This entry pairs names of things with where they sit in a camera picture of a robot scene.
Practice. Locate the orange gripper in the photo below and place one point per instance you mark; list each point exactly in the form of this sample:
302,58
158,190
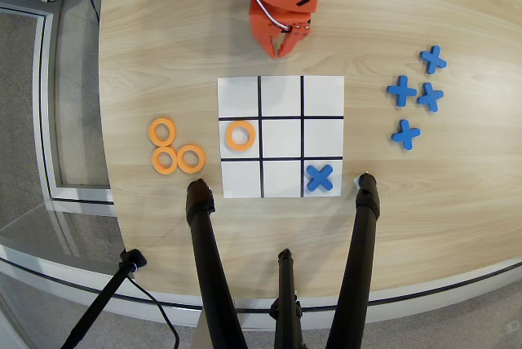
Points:
265,28

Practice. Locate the thin black tripod leg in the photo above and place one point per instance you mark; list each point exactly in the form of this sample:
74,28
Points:
287,292

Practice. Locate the black pole with clamp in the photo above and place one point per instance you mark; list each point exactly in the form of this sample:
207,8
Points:
102,296

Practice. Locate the thick black tripod leg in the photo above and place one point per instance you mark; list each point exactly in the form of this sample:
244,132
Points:
212,267
356,267

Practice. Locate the small white tag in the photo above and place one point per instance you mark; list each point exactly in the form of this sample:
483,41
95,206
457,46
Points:
356,182

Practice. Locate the white tic-tac-toe grid sheet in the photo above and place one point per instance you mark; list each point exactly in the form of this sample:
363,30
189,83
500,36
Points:
281,161

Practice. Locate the blue foam cross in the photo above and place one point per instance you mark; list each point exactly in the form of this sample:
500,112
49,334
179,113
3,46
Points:
402,90
433,59
319,178
430,97
405,134

